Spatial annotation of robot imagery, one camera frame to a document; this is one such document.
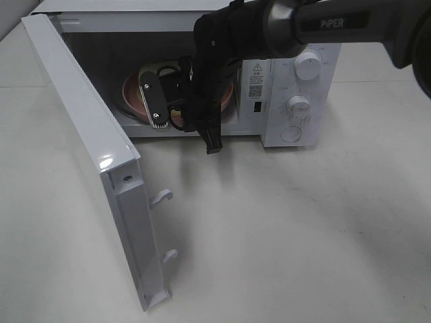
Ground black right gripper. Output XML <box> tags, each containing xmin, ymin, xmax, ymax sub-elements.
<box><xmin>176</xmin><ymin>57</ymin><xmax>239</xmax><ymax>155</ymax></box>

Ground round white door button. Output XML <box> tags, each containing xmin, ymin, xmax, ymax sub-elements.
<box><xmin>281</xmin><ymin>126</ymin><xmax>302</xmax><ymax>143</ymax></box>

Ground pink round plate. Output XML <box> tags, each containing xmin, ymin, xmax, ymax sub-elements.
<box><xmin>122</xmin><ymin>71</ymin><xmax>234</xmax><ymax>124</ymax></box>

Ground white timer knob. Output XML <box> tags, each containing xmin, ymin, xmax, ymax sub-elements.
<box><xmin>286</xmin><ymin>95</ymin><xmax>311</xmax><ymax>118</ymax></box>

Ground white microwave door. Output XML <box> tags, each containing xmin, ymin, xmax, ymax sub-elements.
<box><xmin>22</xmin><ymin>14</ymin><xmax>178</xmax><ymax>310</ymax></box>

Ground white bread sandwich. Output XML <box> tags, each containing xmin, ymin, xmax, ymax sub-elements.
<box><xmin>139</xmin><ymin>61</ymin><xmax>186</xmax><ymax>130</ymax></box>

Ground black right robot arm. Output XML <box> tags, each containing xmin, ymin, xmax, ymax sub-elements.
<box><xmin>165</xmin><ymin>1</ymin><xmax>430</xmax><ymax>153</ymax></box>

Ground white warning label sticker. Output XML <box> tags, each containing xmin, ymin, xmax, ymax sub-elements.
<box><xmin>247</xmin><ymin>60</ymin><xmax>270</xmax><ymax>100</ymax></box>

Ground white microwave oven body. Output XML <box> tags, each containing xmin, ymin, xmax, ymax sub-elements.
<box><xmin>23</xmin><ymin>1</ymin><xmax>340</xmax><ymax>147</ymax></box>

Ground upper white power knob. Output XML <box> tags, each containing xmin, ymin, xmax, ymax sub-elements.
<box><xmin>294</xmin><ymin>50</ymin><xmax>322</xmax><ymax>81</ymax></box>

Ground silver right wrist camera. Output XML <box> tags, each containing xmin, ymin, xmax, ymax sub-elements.
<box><xmin>138</xmin><ymin>69</ymin><xmax>170</xmax><ymax>131</ymax></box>

